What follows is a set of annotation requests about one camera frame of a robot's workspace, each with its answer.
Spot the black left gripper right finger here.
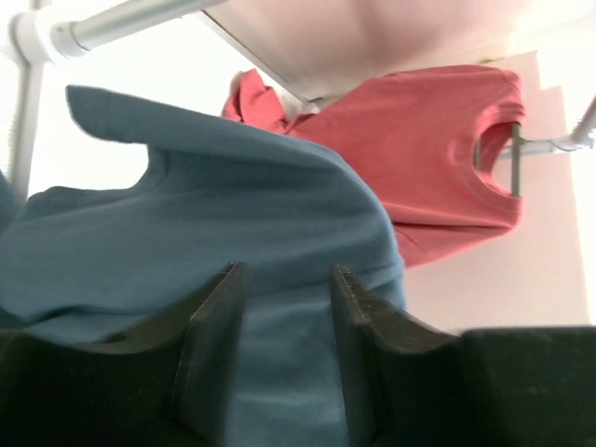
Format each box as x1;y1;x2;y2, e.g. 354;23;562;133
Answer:
331;267;595;446

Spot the blue t shirt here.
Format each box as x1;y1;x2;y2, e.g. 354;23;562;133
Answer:
1;86;404;446

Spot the white rack base foot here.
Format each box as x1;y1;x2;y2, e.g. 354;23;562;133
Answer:
7;11;89;196

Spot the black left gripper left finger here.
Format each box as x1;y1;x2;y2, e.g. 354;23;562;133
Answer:
1;263;246;446

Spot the silver rack pole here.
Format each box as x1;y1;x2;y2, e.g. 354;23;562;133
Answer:
51;0;222;57

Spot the red t shirt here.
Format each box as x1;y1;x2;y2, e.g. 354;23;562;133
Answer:
223;65;525;267

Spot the silver horizontal rack rail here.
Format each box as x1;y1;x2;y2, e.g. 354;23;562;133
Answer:
519;99;595;156

